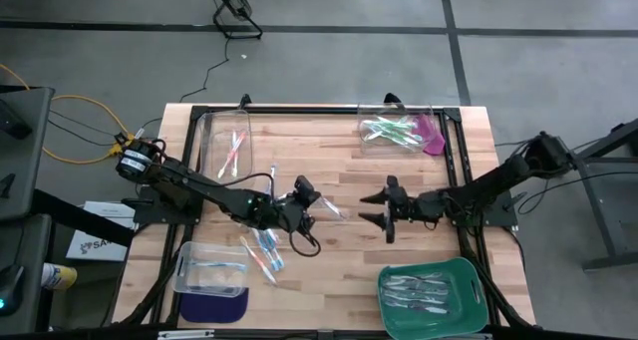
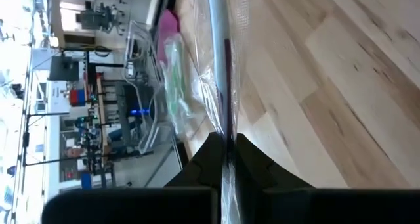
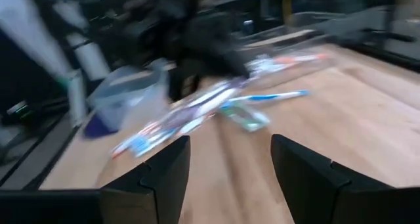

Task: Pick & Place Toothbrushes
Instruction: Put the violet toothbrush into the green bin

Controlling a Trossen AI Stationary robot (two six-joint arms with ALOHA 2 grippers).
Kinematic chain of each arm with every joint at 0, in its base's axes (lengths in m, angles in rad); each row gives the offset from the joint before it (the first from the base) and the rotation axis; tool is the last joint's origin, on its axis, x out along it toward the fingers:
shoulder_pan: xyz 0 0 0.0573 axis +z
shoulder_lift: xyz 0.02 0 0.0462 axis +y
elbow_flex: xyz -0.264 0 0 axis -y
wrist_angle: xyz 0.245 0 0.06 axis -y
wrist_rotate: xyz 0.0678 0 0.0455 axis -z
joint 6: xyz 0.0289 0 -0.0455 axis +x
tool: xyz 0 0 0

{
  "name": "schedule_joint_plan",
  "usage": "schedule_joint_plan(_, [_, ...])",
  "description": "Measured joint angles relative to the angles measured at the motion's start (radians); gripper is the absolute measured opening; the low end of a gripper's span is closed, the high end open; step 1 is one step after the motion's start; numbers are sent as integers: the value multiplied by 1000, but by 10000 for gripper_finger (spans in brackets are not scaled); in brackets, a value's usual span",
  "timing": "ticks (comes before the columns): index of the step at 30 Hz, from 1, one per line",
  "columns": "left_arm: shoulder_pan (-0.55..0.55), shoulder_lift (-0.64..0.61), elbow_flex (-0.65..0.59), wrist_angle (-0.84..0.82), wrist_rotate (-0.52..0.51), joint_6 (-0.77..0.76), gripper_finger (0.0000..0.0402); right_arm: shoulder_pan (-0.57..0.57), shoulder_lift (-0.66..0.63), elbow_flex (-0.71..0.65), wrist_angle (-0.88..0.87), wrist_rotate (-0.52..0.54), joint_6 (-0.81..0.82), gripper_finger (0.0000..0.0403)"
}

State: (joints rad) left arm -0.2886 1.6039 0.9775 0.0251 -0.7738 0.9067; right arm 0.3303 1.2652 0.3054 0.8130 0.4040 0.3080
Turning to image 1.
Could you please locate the square clear plastic bin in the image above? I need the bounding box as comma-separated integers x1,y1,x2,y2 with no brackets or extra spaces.
356,100,436,157

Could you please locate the clear bin with handle slots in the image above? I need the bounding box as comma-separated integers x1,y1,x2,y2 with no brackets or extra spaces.
171,240,250,299

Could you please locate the grey desk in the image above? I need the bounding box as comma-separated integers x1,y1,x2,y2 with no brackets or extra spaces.
0,85,55,224

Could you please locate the dark blue mat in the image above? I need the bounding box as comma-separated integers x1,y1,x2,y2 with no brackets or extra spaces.
178,287,250,325

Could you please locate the thin black cable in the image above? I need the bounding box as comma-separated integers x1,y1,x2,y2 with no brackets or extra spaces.
516,170,638,216
47,109,121,148

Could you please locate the white printed box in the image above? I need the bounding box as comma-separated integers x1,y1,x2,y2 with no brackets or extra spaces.
65,201,140,262

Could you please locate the black handheld device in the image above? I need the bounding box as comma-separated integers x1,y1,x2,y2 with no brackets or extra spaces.
0,99,33,141

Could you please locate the black floor fan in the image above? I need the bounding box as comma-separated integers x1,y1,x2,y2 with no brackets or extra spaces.
201,0,264,41

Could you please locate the long clear plastic bin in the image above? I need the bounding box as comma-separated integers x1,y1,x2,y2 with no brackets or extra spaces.
194,109,253,184

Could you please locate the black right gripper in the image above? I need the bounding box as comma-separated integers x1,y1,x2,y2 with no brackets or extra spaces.
358,174,430,244

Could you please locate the silver metal bracket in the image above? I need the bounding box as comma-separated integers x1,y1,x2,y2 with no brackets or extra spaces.
157,329,216,340

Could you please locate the black computer mouse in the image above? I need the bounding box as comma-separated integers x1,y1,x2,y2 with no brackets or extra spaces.
0,263,25,317

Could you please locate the green toothbrush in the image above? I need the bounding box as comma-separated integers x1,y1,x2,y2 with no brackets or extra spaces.
376,115,425,145
378,125,423,147
362,122,418,132
363,130,400,143

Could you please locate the pile of clear packets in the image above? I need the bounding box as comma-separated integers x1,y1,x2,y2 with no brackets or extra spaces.
316,193,346,222

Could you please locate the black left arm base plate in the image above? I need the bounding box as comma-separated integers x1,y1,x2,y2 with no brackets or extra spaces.
132,189,206,227

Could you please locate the black diagonal strut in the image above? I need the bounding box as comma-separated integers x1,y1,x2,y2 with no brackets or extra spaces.
30,188,137,249

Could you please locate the yellow extension cable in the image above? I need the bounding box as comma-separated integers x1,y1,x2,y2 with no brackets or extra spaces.
0,63,135,166

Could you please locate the magenta mat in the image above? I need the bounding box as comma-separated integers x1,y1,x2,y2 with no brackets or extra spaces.
410,112,447,158

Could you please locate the green plastic bin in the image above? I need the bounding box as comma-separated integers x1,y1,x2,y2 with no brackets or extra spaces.
377,256,490,340

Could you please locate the yellow power plug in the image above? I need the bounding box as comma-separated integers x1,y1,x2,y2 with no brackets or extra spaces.
108,132,137,158

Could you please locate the black floor cable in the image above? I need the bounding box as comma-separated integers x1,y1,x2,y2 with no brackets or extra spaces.
177,36,231,104

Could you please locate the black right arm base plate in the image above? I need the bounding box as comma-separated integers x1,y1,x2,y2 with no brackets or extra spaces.
446,186,520,230

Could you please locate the white and yellow can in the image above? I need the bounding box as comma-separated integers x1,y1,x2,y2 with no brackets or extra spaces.
40,262,79,292

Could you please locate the black metal stand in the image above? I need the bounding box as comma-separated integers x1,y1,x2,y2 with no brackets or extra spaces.
549,118,638,272

